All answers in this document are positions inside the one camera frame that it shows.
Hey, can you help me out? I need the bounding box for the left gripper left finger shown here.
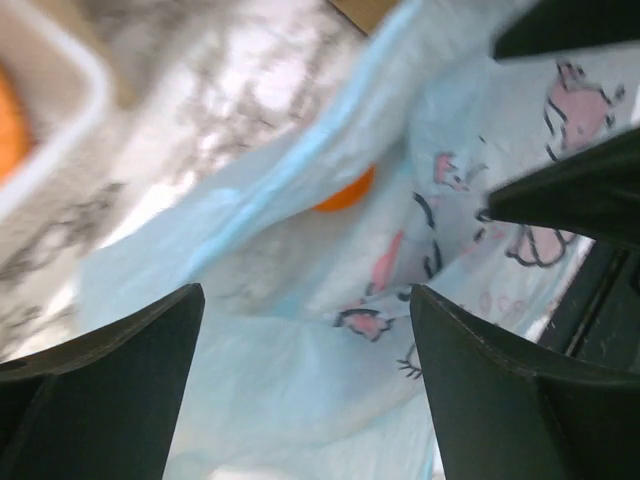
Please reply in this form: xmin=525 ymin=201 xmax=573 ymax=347
xmin=1 ymin=284 xmax=205 ymax=480

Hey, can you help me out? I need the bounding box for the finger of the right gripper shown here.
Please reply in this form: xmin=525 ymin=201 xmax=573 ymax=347
xmin=493 ymin=0 xmax=639 ymax=60
xmin=487 ymin=128 xmax=639 ymax=250

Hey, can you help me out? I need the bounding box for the light blue plastic bag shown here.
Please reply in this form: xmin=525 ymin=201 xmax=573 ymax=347
xmin=79 ymin=1 xmax=639 ymax=479

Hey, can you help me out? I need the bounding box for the white plastic tray basket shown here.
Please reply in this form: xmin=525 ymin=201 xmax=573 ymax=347
xmin=1 ymin=1 xmax=114 ymax=218

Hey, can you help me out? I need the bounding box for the orange toy carrot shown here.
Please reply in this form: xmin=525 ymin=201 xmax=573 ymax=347
xmin=313 ymin=166 xmax=376 ymax=213

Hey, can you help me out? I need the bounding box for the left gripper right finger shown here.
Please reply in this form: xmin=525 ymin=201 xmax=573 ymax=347
xmin=410 ymin=286 xmax=639 ymax=480

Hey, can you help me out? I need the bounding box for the brown burlap tote bag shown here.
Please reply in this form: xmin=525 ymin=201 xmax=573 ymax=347
xmin=328 ymin=0 xmax=423 ymax=38

